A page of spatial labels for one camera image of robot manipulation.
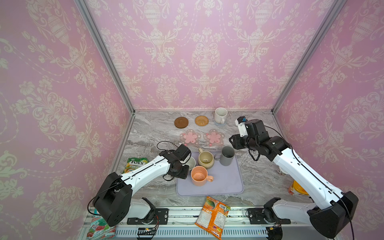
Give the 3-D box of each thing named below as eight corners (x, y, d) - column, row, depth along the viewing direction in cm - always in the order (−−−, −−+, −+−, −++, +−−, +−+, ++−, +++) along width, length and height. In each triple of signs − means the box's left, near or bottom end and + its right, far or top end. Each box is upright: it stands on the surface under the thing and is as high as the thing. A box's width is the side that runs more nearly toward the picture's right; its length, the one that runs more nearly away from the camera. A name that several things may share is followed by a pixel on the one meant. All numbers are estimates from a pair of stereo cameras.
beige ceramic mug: (198, 171, 91) (198, 165, 84) (198, 155, 98) (198, 148, 91) (212, 171, 91) (214, 165, 84) (211, 155, 98) (212, 148, 91)
